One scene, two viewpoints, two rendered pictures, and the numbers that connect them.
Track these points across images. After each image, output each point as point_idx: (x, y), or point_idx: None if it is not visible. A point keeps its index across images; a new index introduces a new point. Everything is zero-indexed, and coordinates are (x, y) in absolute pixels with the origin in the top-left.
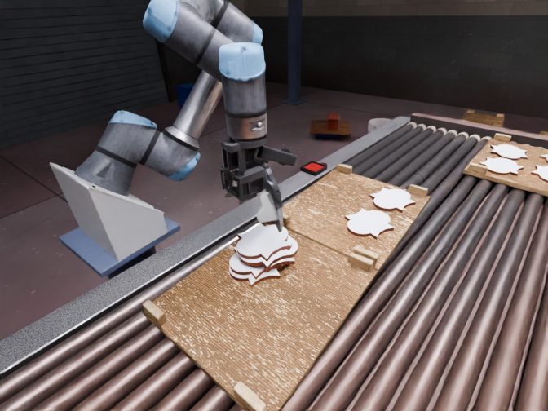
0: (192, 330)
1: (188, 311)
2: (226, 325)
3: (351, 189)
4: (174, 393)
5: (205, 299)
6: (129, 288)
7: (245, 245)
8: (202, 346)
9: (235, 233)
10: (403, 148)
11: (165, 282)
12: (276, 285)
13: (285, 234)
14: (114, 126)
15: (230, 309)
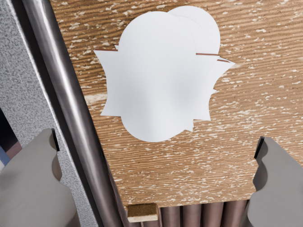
0: (185, 193)
1: (161, 187)
2: (208, 173)
3: None
4: (213, 211)
5: (161, 171)
6: (80, 200)
7: (145, 126)
8: (207, 195)
9: (46, 57)
10: None
11: (96, 179)
12: (218, 101)
13: (182, 34)
14: None
15: (195, 161)
